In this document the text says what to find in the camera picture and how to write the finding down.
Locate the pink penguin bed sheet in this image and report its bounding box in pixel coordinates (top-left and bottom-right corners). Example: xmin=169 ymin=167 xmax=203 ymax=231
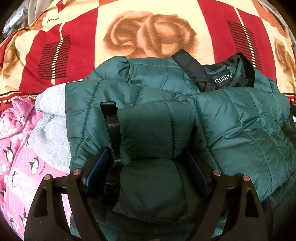
xmin=1 ymin=97 xmax=69 ymax=238

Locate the grey folded sweatshirt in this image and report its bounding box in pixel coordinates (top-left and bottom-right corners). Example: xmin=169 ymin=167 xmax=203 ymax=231
xmin=28 ymin=83 xmax=71 ymax=173

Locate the green quilted puffer jacket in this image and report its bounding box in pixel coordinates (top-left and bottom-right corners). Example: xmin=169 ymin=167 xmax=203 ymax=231
xmin=65 ymin=54 xmax=295 ymax=240

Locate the red orange rose blanket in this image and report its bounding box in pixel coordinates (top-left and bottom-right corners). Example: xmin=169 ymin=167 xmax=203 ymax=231
xmin=1 ymin=1 xmax=295 ymax=110

